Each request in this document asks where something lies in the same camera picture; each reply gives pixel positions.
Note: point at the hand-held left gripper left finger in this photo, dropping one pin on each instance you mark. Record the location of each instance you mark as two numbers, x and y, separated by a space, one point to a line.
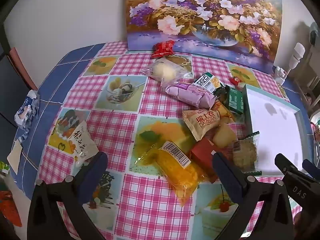
98 170

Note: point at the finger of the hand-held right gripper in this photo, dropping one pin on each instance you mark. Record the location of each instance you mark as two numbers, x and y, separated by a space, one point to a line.
312 170
296 185

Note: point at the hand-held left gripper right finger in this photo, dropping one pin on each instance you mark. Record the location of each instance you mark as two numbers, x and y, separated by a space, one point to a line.
226 175

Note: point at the clear oat bar packet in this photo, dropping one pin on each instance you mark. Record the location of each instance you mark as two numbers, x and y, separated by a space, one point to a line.
246 155

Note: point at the white pastry packet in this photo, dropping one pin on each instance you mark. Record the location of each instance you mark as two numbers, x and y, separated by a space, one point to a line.
81 145

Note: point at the red-brown snack box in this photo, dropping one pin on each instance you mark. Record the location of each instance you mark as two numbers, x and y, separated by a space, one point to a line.
202 152

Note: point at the yellow jelly cup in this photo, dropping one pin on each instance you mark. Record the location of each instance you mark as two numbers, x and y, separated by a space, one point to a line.
225 135

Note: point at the yellow cake packet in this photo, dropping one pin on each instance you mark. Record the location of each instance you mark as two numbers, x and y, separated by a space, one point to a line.
175 172

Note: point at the white tray box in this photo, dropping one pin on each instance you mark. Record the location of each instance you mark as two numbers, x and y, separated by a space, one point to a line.
275 130

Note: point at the beige swiss roll packet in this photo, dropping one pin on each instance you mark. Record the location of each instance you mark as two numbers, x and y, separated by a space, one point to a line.
202 123

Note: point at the green snack packet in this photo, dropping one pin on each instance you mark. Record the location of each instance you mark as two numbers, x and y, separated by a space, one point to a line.
235 101

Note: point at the purple snack packet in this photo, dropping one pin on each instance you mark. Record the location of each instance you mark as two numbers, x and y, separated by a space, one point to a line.
190 95

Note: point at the small red candy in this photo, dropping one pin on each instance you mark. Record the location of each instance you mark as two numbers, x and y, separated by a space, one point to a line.
235 80

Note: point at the white and green cracker packet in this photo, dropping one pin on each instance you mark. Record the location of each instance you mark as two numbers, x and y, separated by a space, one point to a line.
207 81

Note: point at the clear packet with pale cake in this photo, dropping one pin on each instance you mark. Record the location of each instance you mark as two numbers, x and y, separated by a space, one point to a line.
163 71

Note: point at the red candy packet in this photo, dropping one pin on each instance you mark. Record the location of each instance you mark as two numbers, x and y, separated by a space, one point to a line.
162 48

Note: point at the person's right hand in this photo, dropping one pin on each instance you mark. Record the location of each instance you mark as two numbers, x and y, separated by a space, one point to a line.
298 218

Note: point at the pale paper note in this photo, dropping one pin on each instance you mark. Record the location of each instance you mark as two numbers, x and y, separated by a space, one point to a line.
15 156

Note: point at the blue and white crumpled wrapper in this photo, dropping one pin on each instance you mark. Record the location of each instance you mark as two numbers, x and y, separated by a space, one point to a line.
25 110

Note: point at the orange carrot toy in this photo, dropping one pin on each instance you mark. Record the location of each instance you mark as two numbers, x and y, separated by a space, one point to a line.
10 205

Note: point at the white bulb lamp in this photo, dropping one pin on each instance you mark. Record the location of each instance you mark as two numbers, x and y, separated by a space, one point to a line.
297 52

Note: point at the flower painting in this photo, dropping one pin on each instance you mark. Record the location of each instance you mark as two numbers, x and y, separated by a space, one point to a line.
200 17

